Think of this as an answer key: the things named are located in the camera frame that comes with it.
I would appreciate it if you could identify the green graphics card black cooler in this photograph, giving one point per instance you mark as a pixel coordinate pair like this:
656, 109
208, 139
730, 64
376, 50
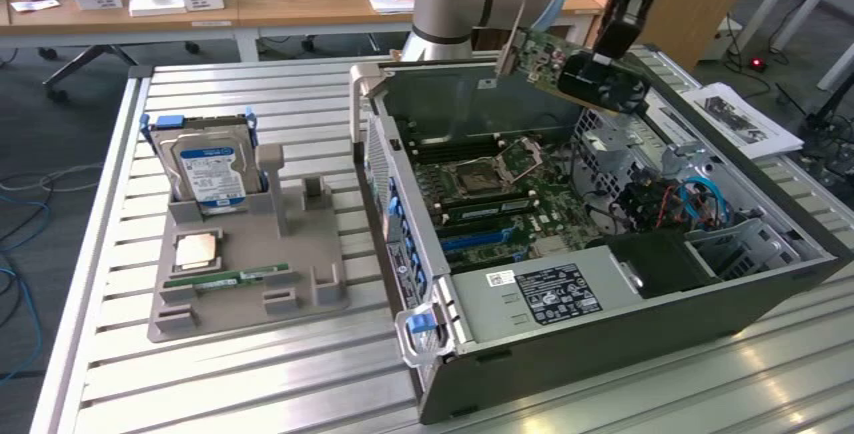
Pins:
600, 84

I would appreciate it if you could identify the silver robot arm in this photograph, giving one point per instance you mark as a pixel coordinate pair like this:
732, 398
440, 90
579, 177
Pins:
454, 9

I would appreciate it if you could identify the wooden cabinet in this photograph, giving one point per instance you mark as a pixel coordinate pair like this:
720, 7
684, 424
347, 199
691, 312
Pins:
694, 14

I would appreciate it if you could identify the perforated metal disk bay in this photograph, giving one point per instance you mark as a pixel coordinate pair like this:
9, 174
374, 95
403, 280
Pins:
616, 154

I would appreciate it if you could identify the printed paper stack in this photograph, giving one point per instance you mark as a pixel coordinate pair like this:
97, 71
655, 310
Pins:
740, 124

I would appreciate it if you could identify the silver socket cover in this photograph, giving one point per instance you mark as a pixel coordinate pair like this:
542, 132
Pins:
543, 153

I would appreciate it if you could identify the green motherboard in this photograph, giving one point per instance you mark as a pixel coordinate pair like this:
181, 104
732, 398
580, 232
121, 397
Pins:
567, 194

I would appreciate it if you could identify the black tripod stand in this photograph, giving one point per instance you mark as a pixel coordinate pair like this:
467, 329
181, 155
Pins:
817, 121

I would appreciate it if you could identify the CPU socket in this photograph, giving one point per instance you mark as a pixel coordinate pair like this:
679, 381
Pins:
479, 180

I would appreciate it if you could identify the installed green RAM stick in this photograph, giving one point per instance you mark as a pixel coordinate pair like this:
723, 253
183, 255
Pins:
490, 210

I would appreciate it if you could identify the silver chipset heatsink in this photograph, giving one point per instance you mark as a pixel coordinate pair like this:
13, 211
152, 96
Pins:
554, 246

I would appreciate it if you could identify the long black expansion slot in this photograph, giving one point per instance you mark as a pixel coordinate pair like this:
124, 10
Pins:
467, 226

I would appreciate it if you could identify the black fan shroud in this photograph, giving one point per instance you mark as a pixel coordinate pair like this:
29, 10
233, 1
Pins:
660, 264

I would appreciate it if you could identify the blue expansion slot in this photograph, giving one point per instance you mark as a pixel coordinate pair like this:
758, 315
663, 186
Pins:
474, 242

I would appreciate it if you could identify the open metal disk bay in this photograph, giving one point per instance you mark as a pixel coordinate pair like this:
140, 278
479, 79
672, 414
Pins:
754, 249

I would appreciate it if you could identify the grey power supply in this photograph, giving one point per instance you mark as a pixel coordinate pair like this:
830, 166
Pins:
494, 304

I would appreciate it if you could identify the white desk label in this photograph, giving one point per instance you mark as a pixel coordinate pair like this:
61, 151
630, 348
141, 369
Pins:
213, 23

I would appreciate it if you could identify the dark grey PC case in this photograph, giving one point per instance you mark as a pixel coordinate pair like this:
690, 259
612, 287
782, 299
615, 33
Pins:
600, 369

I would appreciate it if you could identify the hard disk with blue rails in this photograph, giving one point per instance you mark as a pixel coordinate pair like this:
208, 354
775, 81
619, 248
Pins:
203, 174

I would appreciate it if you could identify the loose green RAM stick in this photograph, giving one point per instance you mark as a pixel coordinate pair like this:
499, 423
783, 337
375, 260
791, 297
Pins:
249, 274

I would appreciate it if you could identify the copper-topped CPU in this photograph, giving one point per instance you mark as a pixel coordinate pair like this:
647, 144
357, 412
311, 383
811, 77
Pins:
196, 251

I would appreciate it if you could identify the wooden desk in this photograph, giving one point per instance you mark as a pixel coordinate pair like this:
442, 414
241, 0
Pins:
100, 21

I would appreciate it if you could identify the grey parts rack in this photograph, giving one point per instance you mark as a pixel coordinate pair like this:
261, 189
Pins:
247, 314

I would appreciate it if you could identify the black desk leg with casters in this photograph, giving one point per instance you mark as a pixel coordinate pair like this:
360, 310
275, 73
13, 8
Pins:
73, 65

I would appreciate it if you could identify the white card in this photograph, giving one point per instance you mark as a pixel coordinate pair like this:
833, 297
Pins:
33, 5

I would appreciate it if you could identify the red lit switch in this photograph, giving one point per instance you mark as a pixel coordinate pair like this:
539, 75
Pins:
756, 64

